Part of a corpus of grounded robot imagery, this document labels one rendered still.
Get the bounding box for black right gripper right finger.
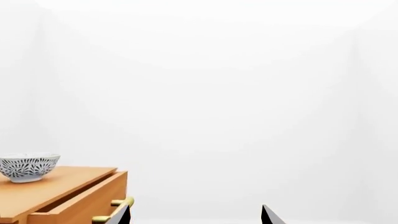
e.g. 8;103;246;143
261;203;287;224

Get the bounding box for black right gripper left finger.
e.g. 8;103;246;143
104;203;132;224

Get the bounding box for wooden cabinet drawer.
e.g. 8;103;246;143
26;170;129;224

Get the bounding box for wooden cabinet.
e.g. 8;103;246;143
0;166;119;224

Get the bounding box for white patterned ceramic bowl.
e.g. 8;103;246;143
0;152;62;184

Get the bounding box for brass drawer handle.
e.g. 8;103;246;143
91;196;135;224

